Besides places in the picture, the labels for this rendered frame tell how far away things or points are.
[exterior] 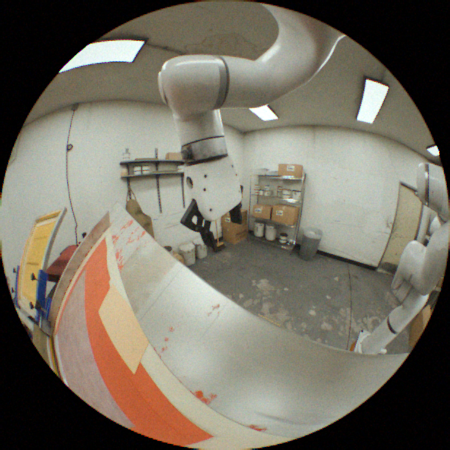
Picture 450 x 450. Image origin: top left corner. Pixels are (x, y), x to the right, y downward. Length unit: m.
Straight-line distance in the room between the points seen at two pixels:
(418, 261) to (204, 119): 0.50
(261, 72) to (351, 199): 3.22
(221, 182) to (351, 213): 3.24
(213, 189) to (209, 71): 0.16
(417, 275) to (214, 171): 0.48
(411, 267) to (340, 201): 2.97
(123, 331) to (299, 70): 0.29
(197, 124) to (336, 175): 3.17
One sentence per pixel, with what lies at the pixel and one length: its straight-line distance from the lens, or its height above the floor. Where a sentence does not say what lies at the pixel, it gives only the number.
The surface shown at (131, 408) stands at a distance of 0.17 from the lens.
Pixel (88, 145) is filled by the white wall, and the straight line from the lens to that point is 2.30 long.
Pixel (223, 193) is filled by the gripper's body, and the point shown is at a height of 1.57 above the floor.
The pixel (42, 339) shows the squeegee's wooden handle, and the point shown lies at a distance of 0.67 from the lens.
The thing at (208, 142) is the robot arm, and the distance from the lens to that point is 0.20.
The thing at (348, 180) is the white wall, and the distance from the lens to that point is 3.30.
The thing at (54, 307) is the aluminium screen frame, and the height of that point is 1.30.
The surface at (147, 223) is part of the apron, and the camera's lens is 2.28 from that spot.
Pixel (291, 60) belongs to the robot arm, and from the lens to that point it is 0.17.
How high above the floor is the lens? 1.60
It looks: 20 degrees down
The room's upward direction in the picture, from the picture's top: straight up
